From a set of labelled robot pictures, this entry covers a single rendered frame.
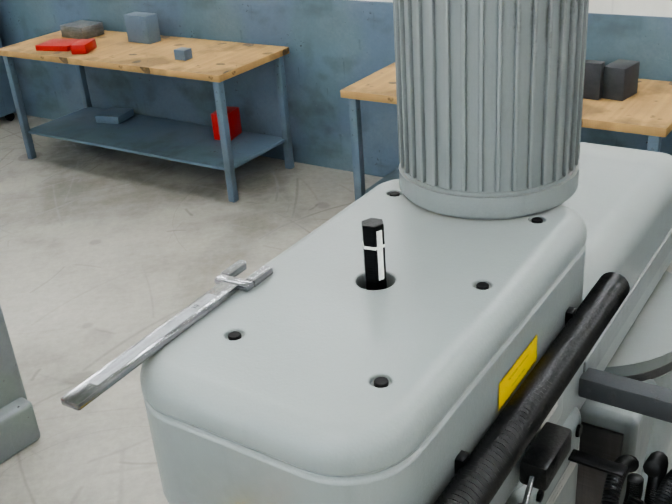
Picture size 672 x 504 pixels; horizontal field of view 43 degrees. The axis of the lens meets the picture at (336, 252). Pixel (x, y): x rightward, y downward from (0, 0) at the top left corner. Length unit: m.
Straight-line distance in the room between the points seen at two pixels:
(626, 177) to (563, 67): 0.51
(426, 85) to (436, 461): 0.39
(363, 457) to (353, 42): 5.30
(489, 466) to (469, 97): 0.36
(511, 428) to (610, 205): 0.58
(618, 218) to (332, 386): 0.67
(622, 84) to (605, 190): 3.32
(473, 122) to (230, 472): 0.42
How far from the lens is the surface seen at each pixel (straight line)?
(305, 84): 6.17
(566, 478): 1.14
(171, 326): 0.76
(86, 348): 4.49
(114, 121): 7.05
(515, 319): 0.78
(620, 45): 5.12
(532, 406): 0.79
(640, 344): 1.34
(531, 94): 0.88
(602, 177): 1.37
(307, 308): 0.77
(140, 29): 6.62
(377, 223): 0.77
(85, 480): 3.67
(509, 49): 0.86
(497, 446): 0.74
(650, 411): 1.12
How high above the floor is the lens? 2.28
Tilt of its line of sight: 27 degrees down
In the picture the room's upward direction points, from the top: 4 degrees counter-clockwise
